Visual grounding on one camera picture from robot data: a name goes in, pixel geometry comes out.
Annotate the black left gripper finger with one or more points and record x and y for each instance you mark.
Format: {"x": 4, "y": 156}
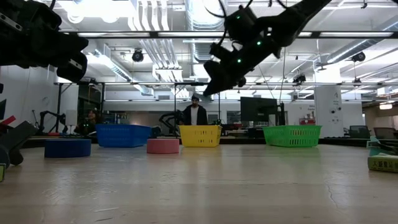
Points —
{"x": 71, "y": 45}
{"x": 74, "y": 67}

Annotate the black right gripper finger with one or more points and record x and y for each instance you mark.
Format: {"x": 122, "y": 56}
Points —
{"x": 224, "y": 84}
{"x": 214, "y": 70}

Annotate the pink tape roll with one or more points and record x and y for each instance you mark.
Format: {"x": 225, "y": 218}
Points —
{"x": 163, "y": 146}

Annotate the green staple box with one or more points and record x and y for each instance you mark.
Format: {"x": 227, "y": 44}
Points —
{"x": 2, "y": 172}
{"x": 384, "y": 164}

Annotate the black background robot arm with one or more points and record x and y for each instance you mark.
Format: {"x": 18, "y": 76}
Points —
{"x": 46, "y": 115}
{"x": 169, "y": 118}

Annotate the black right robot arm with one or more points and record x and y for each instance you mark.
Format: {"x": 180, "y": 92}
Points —
{"x": 292, "y": 18}

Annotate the blue tape roll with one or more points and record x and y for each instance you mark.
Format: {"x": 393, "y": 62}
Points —
{"x": 67, "y": 148}

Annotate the black stapler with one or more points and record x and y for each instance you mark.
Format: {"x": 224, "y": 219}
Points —
{"x": 15, "y": 137}

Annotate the black computer monitor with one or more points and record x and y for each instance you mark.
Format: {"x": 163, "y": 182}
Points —
{"x": 258, "y": 109}

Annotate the standing person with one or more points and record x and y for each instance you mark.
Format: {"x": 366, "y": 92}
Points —
{"x": 195, "y": 115}

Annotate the yellow plastic basket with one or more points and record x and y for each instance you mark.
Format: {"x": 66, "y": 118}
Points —
{"x": 200, "y": 136}

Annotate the seated person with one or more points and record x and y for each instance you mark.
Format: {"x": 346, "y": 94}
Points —
{"x": 88, "y": 123}

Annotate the black ceiling spotlight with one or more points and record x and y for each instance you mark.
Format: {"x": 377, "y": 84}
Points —
{"x": 359, "y": 57}
{"x": 137, "y": 56}

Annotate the black overhead light beam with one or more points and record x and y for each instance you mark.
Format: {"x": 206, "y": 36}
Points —
{"x": 152, "y": 34}

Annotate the blue plastic basket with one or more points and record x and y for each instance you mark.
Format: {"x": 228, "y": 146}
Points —
{"x": 122, "y": 136}

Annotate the green plastic basket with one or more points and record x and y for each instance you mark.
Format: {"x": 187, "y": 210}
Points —
{"x": 292, "y": 136}

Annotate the red background box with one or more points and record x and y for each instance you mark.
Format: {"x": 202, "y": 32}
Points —
{"x": 307, "y": 119}

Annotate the white building column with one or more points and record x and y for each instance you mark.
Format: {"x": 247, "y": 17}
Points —
{"x": 328, "y": 112}

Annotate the black metal shelf frame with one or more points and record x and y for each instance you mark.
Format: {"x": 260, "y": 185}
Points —
{"x": 59, "y": 102}

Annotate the silver ceiling air duct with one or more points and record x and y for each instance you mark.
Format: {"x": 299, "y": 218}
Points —
{"x": 199, "y": 18}

